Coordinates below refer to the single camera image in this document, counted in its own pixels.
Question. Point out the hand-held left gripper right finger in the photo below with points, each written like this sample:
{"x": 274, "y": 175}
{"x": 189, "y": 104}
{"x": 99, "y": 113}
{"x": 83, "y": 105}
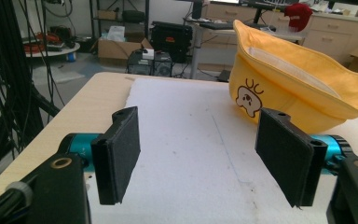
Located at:
{"x": 287, "y": 155}

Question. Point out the yellow bucket hat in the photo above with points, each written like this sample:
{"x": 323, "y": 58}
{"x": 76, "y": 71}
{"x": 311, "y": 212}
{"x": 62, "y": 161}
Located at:
{"x": 295, "y": 90}

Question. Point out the black equipment case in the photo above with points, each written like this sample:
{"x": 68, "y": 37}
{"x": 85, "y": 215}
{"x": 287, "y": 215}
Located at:
{"x": 171, "y": 39}

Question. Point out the round white table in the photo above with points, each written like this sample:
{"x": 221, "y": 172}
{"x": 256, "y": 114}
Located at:
{"x": 51, "y": 51}

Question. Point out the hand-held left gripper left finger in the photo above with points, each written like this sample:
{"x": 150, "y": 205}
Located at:
{"x": 119, "y": 155}

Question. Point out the white foam mat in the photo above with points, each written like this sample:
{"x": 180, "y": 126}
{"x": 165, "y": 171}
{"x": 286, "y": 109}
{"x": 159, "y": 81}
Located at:
{"x": 199, "y": 149}

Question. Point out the open cardboard box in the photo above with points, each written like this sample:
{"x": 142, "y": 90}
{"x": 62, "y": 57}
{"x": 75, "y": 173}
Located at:
{"x": 119, "y": 48}

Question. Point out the wooden drawer cabinet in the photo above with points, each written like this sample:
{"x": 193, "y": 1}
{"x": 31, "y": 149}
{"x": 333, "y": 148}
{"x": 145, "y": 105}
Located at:
{"x": 332, "y": 34}

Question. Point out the black computer tower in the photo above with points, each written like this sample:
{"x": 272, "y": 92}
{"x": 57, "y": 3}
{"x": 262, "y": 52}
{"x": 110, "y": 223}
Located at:
{"x": 139, "y": 63}
{"x": 162, "y": 63}

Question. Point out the black keyboard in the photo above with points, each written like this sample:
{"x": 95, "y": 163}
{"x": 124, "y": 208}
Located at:
{"x": 222, "y": 25}

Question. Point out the red cap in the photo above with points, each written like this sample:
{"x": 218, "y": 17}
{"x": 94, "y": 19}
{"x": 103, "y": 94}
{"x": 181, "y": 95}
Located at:
{"x": 298, "y": 16}

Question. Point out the black metal shelf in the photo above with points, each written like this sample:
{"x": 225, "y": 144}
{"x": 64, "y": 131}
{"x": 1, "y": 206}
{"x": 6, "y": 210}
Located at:
{"x": 119, "y": 15}

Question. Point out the white desk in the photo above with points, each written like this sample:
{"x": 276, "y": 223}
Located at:
{"x": 227, "y": 34}

